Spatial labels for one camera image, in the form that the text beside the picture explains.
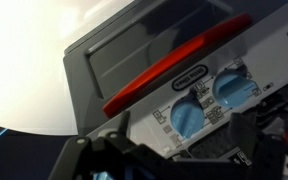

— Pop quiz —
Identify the grey toy stove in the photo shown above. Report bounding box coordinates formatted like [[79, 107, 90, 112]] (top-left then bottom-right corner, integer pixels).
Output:
[[63, 0, 288, 180]]

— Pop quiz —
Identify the red oven door handle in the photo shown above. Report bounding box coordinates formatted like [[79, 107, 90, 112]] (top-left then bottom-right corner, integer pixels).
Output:
[[102, 13, 253, 119]]

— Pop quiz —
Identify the blue stove knob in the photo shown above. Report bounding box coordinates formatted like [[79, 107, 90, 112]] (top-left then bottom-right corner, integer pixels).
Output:
[[212, 68, 257, 109], [169, 96, 207, 140]]

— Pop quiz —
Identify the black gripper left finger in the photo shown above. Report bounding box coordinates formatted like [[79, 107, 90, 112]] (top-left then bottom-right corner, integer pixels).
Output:
[[48, 110, 142, 180]]

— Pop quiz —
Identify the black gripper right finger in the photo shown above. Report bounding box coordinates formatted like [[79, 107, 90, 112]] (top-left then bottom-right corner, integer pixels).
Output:
[[228, 111, 287, 180]]

